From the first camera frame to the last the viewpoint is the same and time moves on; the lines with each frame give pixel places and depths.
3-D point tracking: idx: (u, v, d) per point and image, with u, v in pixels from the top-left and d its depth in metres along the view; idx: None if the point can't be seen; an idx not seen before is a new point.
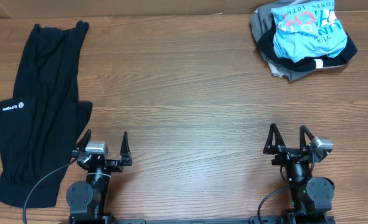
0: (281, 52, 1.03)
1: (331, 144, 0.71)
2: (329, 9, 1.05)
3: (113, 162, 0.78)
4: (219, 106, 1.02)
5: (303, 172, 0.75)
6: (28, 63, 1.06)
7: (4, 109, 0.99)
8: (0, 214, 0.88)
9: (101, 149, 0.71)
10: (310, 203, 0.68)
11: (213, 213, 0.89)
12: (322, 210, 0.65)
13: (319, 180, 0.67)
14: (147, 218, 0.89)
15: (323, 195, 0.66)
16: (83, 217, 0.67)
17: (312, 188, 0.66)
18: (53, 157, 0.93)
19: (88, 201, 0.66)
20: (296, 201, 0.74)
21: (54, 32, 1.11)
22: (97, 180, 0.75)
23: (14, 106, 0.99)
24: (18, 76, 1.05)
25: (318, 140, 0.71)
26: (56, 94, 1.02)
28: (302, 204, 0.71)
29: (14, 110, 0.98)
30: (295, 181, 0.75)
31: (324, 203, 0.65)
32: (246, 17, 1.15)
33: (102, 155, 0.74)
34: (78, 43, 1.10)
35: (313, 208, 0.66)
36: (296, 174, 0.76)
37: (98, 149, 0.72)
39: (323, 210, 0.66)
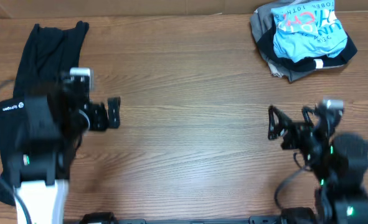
0: (281, 52, 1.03)
1: (341, 102, 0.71)
2: (329, 9, 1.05)
3: (94, 108, 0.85)
4: (219, 106, 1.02)
5: (321, 142, 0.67)
6: (28, 63, 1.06)
7: (3, 109, 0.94)
8: (0, 214, 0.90)
9: (87, 70, 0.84)
10: (340, 163, 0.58)
11: (212, 213, 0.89)
12: (357, 169, 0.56)
13: (349, 135, 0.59)
14: (147, 217, 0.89)
15: (357, 151, 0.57)
16: (40, 114, 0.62)
17: (342, 145, 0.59)
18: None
19: (51, 92, 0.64)
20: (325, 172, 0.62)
21: (54, 32, 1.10)
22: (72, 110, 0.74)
23: (15, 106, 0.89)
24: (18, 76, 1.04)
25: (327, 101, 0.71)
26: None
28: (335, 168, 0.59)
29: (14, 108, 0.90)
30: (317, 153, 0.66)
31: (360, 161, 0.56)
32: (246, 17, 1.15)
33: (85, 78, 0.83)
34: (78, 43, 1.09)
35: (346, 166, 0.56)
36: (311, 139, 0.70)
37: (84, 71, 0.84)
39: (358, 170, 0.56)
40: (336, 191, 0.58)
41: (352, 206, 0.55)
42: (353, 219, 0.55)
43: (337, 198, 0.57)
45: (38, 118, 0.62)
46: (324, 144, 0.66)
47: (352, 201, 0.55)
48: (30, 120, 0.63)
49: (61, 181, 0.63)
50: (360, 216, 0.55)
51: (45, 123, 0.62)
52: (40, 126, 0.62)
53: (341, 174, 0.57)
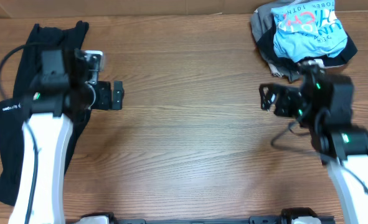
0: (281, 52, 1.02)
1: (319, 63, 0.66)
2: (329, 9, 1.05)
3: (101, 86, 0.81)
4: (219, 106, 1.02)
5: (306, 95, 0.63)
6: (28, 63, 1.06)
7: (3, 108, 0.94)
8: (0, 214, 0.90)
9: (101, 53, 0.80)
10: (327, 91, 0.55)
11: (213, 213, 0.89)
12: (342, 93, 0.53)
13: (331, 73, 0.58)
14: (147, 217, 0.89)
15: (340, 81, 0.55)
16: (55, 58, 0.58)
17: (327, 77, 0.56)
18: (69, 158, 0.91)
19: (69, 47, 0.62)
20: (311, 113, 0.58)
21: (54, 32, 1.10)
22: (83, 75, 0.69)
23: (14, 106, 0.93)
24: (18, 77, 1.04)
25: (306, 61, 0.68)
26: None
28: (322, 102, 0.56)
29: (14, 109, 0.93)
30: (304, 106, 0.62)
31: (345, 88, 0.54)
32: (246, 17, 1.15)
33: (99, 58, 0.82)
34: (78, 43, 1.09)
35: (330, 93, 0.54)
36: (294, 98, 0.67)
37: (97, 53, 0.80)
39: (344, 94, 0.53)
40: (331, 124, 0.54)
41: (345, 133, 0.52)
42: (347, 145, 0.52)
43: (332, 130, 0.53)
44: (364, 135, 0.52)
45: (51, 66, 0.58)
46: (304, 92, 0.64)
47: (345, 130, 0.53)
48: (44, 67, 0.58)
49: (69, 121, 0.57)
50: (353, 145, 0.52)
51: (57, 71, 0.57)
52: (51, 71, 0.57)
53: (328, 102, 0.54)
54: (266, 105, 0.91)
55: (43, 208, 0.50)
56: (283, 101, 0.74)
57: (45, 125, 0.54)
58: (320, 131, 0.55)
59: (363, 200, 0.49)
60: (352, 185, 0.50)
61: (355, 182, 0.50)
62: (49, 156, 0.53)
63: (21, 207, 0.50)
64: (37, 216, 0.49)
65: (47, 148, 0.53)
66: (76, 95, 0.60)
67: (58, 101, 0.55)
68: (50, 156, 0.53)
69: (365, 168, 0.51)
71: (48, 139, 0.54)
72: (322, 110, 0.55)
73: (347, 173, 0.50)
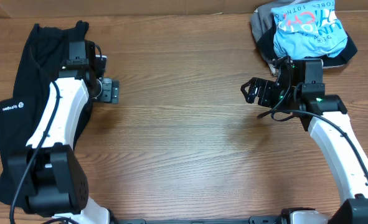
0: (281, 53, 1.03)
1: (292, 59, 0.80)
2: (329, 9, 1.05)
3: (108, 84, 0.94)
4: (219, 106, 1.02)
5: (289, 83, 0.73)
6: (28, 63, 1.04)
7: (3, 109, 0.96)
8: (0, 215, 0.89)
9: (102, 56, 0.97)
10: (299, 69, 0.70)
11: (213, 213, 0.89)
12: (314, 65, 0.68)
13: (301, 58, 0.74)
14: (147, 217, 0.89)
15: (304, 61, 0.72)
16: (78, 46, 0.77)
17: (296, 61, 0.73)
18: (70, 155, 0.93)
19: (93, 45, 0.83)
20: (286, 93, 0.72)
21: (53, 32, 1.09)
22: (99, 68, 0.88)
23: (14, 106, 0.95)
24: (17, 78, 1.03)
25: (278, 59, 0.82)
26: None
28: (298, 78, 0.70)
29: (14, 109, 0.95)
30: (283, 92, 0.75)
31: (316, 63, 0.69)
32: (246, 17, 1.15)
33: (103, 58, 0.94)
34: None
35: (303, 67, 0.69)
36: (274, 88, 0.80)
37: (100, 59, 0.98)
39: (315, 66, 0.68)
40: (307, 93, 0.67)
41: (320, 98, 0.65)
42: (322, 104, 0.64)
43: (307, 96, 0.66)
44: (337, 101, 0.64)
45: (76, 53, 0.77)
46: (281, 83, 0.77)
47: (322, 96, 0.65)
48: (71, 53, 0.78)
49: (84, 89, 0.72)
50: (328, 104, 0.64)
51: (80, 57, 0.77)
52: (77, 57, 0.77)
53: (303, 77, 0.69)
54: (251, 98, 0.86)
55: (57, 136, 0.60)
56: (264, 93, 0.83)
57: (67, 83, 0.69)
58: (300, 100, 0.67)
59: (342, 142, 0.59)
60: (329, 130, 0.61)
61: (332, 127, 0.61)
62: (67, 101, 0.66)
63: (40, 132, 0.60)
64: (51, 139, 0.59)
65: (66, 96, 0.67)
66: (93, 74, 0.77)
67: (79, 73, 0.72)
68: (68, 102, 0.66)
69: (339, 118, 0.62)
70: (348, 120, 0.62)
71: (68, 91, 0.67)
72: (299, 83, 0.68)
73: (323, 121, 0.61)
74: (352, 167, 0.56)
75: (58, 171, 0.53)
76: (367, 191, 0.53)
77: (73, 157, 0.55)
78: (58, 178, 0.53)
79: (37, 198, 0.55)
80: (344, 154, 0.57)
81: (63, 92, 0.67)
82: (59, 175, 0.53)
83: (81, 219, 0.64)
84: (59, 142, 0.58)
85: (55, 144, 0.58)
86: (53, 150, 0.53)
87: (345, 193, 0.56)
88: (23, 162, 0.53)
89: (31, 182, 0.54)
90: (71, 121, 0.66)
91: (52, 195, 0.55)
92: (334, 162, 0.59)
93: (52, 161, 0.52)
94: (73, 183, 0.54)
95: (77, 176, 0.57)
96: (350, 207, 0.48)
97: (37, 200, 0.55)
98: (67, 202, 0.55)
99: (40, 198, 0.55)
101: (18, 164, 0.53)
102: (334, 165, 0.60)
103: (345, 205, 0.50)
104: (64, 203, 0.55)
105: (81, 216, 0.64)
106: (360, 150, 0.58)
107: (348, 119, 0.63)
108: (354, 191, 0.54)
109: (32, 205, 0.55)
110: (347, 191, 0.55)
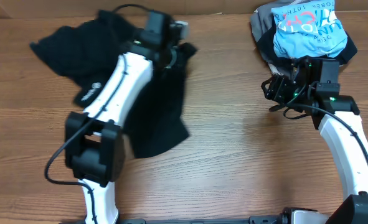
0: (281, 52, 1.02)
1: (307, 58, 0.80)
2: (329, 9, 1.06)
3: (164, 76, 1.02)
4: (219, 105, 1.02)
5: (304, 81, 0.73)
6: (63, 61, 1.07)
7: (82, 98, 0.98)
8: (0, 214, 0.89)
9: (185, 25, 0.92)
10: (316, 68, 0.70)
11: (213, 213, 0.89)
12: (329, 63, 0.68)
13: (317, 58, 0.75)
14: (147, 218, 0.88)
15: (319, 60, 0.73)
16: (155, 24, 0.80)
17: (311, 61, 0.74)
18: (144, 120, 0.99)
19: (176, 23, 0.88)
20: (301, 91, 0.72)
21: (68, 35, 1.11)
22: (171, 43, 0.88)
23: (91, 91, 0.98)
24: (61, 56, 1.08)
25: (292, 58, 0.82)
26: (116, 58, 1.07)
28: (314, 76, 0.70)
29: (93, 93, 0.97)
30: (297, 90, 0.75)
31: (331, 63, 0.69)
32: (246, 18, 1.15)
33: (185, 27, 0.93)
34: (93, 36, 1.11)
35: (320, 66, 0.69)
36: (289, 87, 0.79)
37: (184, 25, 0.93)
39: (330, 65, 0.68)
40: (321, 93, 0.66)
41: (334, 96, 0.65)
42: (335, 104, 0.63)
43: (321, 94, 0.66)
44: (350, 102, 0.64)
45: (152, 27, 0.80)
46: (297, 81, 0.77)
47: (336, 96, 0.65)
48: (146, 28, 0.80)
49: (149, 70, 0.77)
50: (340, 104, 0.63)
51: (155, 31, 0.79)
52: (150, 30, 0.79)
53: (318, 76, 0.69)
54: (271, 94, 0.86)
55: (114, 111, 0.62)
56: (279, 89, 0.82)
57: (137, 61, 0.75)
58: (313, 99, 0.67)
59: (351, 141, 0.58)
60: (339, 129, 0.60)
61: (343, 127, 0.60)
62: (132, 78, 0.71)
63: (99, 102, 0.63)
64: (108, 114, 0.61)
65: (132, 73, 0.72)
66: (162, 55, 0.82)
67: (150, 54, 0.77)
68: (133, 79, 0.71)
69: (349, 118, 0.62)
70: (359, 121, 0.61)
71: (134, 69, 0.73)
72: (314, 82, 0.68)
73: (335, 119, 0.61)
74: (359, 166, 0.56)
75: (105, 142, 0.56)
76: None
77: (120, 137, 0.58)
78: (101, 148, 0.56)
79: (79, 158, 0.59)
80: (351, 153, 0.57)
81: (131, 68, 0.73)
82: (104, 147, 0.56)
83: (100, 198, 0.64)
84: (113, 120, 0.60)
85: (108, 120, 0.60)
86: (109, 124, 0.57)
87: (349, 189, 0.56)
88: (80, 124, 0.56)
89: (78, 143, 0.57)
90: (132, 94, 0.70)
91: (94, 157, 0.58)
92: (340, 159, 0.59)
93: (103, 130, 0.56)
94: (113, 157, 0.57)
95: (118, 152, 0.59)
96: (353, 203, 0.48)
97: (79, 160, 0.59)
98: (102, 173, 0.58)
99: (82, 158, 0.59)
101: (73, 125, 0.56)
102: (339, 162, 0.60)
103: (349, 201, 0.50)
104: (99, 170, 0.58)
105: (101, 196, 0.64)
106: None
107: (359, 120, 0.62)
108: (358, 188, 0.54)
109: (72, 160, 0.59)
110: (352, 187, 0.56)
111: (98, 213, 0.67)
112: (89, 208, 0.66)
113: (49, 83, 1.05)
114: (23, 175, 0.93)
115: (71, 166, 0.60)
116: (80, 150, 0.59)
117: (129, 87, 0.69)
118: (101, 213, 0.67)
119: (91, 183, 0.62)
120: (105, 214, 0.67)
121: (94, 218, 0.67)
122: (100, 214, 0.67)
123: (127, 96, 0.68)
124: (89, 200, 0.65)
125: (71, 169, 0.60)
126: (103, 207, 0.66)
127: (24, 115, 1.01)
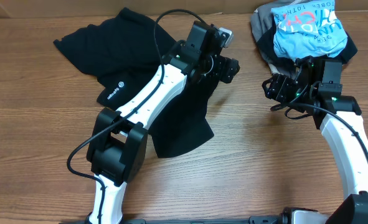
0: (280, 52, 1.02)
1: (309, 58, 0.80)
2: (329, 9, 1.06)
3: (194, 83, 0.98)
4: (219, 105, 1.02)
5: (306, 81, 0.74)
6: (88, 56, 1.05)
7: (107, 97, 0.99)
8: (0, 214, 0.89)
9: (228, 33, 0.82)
10: (318, 67, 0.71)
11: (213, 213, 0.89)
12: (331, 63, 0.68)
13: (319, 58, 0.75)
14: (147, 217, 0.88)
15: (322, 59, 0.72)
16: (199, 33, 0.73)
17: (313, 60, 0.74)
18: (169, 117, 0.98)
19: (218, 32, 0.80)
20: (302, 91, 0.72)
21: (95, 30, 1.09)
22: (211, 53, 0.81)
23: (116, 89, 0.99)
24: (88, 52, 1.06)
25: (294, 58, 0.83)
26: (143, 50, 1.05)
28: (316, 76, 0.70)
29: (117, 92, 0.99)
30: (300, 90, 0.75)
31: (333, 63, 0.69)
32: (246, 17, 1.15)
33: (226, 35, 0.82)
34: (120, 31, 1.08)
35: (322, 65, 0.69)
36: (291, 87, 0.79)
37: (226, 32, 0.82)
39: (332, 63, 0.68)
40: (324, 92, 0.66)
41: (335, 97, 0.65)
42: (337, 104, 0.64)
43: (324, 94, 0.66)
44: (352, 102, 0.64)
45: (193, 38, 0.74)
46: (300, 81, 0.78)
47: (338, 96, 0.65)
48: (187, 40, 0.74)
49: (183, 84, 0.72)
50: (342, 104, 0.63)
51: (196, 46, 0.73)
52: (192, 44, 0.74)
53: (320, 75, 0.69)
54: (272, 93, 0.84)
55: (146, 116, 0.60)
56: (281, 89, 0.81)
57: (174, 72, 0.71)
58: (315, 99, 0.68)
59: (353, 141, 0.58)
60: (340, 129, 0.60)
61: (344, 127, 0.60)
62: (167, 88, 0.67)
63: (132, 105, 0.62)
64: (138, 116, 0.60)
65: (168, 81, 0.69)
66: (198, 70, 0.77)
67: (187, 68, 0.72)
68: (167, 89, 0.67)
69: (349, 119, 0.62)
70: (361, 121, 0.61)
71: (171, 79, 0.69)
72: (316, 82, 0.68)
73: (336, 119, 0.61)
74: (360, 165, 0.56)
75: (131, 143, 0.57)
76: None
77: (145, 140, 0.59)
78: (126, 149, 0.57)
79: (101, 154, 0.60)
80: (352, 152, 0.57)
81: (167, 79, 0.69)
82: (129, 147, 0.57)
83: (109, 197, 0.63)
84: (142, 122, 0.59)
85: (137, 122, 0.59)
86: (137, 126, 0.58)
87: (350, 188, 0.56)
88: (109, 121, 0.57)
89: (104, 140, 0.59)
90: (163, 103, 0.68)
91: (116, 155, 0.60)
92: (342, 159, 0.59)
93: (130, 132, 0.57)
94: (134, 158, 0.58)
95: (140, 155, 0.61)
96: (354, 203, 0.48)
97: (101, 155, 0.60)
98: (119, 172, 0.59)
99: (104, 154, 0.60)
101: (104, 121, 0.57)
102: (340, 162, 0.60)
103: (349, 201, 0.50)
104: (117, 169, 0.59)
105: (112, 195, 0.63)
106: None
107: (361, 121, 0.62)
108: (358, 187, 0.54)
109: (95, 154, 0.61)
110: (352, 186, 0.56)
111: (103, 212, 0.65)
112: (98, 205, 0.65)
113: (49, 83, 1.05)
114: (23, 175, 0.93)
115: (92, 160, 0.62)
116: (104, 147, 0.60)
117: (161, 94, 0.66)
118: (108, 213, 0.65)
119: (106, 180, 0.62)
120: (111, 214, 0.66)
121: (98, 216, 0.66)
122: (106, 214, 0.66)
123: (158, 104, 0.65)
124: (99, 197, 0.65)
125: (91, 162, 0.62)
126: (111, 207, 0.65)
127: (24, 115, 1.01)
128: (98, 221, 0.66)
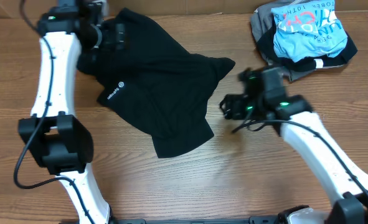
0: (281, 52, 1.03)
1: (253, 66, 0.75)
2: (329, 9, 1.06)
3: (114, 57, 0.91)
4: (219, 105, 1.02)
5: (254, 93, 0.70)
6: None
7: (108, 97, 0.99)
8: (0, 214, 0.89)
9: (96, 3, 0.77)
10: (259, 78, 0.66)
11: (213, 213, 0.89)
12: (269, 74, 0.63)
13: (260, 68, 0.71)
14: (147, 217, 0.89)
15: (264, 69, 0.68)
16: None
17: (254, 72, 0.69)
18: (167, 115, 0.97)
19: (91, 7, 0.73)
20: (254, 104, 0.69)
21: None
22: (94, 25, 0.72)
23: (117, 89, 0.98)
24: None
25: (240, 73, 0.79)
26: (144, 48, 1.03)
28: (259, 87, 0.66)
29: (117, 92, 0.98)
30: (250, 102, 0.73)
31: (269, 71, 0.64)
32: (246, 17, 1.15)
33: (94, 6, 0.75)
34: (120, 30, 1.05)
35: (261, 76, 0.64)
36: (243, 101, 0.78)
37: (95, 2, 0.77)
39: (271, 73, 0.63)
40: (271, 100, 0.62)
41: (284, 101, 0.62)
42: (290, 108, 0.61)
43: (271, 103, 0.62)
44: (301, 102, 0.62)
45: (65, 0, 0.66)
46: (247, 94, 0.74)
47: (288, 101, 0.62)
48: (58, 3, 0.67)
49: (78, 43, 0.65)
50: (294, 106, 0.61)
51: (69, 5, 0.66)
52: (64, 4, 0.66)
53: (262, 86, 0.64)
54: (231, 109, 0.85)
55: (60, 106, 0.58)
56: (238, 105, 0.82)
57: (60, 38, 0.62)
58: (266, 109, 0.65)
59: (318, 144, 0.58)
60: (302, 135, 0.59)
61: (304, 130, 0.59)
62: (62, 60, 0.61)
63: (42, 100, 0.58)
64: (54, 107, 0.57)
65: (61, 51, 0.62)
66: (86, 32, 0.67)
67: (71, 25, 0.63)
68: (64, 60, 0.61)
69: (307, 118, 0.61)
70: (317, 119, 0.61)
71: (61, 48, 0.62)
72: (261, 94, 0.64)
73: (295, 126, 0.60)
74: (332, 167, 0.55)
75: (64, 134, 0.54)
76: (353, 186, 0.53)
77: (78, 123, 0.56)
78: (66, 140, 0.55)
79: (48, 157, 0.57)
80: (320, 155, 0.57)
81: (56, 50, 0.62)
82: (66, 139, 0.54)
83: (84, 187, 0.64)
84: (63, 112, 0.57)
85: (58, 113, 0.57)
86: (60, 117, 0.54)
87: (333, 194, 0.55)
88: (32, 129, 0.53)
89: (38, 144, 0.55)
90: (70, 74, 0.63)
91: (62, 149, 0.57)
92: (314, 163, 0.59)
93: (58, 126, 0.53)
94: (77, 142, 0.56)
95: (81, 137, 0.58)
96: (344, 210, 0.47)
97: (50, 157, 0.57)
98: (76, 160, 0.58)
99: (51, 154, 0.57)
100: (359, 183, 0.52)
101: (25, 131, 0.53)
102: (314, 167, 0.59)
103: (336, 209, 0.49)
104: (71, 158, 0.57)
105: (85, 183, 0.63)
106: (335, 145, 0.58)
107: (317, 118, 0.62)
108: (341, 190, 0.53)
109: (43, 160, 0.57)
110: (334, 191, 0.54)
111: (88, 206, 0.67)
112: (78, 203, 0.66)
113: None
114: (23, 175, 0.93)
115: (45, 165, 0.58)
116: (45, 150, 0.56)
117: (63, 68, 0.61)
118: (93, 206, 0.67)
119: (70, 175, 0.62)
120: (95, 205, 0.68)
121: (87, 214, 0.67)
122: (91, 206, 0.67)
123: (65, 83, 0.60)
124: (75, 195, 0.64)
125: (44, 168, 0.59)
126: (89, 195, 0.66)
127: (24, 115, 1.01)
128: (89, 218, 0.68)
